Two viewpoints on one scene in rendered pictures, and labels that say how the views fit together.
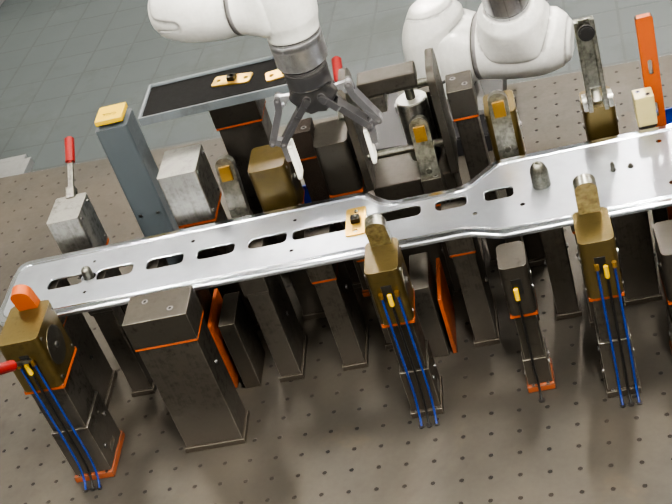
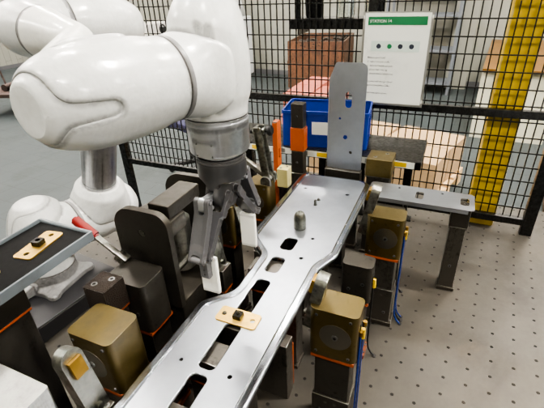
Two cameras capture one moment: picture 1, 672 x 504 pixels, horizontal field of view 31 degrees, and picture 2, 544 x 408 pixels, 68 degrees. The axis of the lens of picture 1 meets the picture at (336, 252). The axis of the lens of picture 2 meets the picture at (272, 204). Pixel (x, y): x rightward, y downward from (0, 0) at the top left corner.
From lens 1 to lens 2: 1.82 m
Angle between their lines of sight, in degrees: 65
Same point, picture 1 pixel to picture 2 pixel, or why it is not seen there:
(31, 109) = not seen: outside the picture
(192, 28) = (146, 104)
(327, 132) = (131, 274)
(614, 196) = (341, 210)
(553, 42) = (133, 198)
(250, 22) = (217, 86)
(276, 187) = (133, 346)
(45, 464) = not seen: outside the picture
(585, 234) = (395, 217)
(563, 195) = (320, 223)
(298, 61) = (246, 137)
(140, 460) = not seen: outside the picture
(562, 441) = (417, 360)
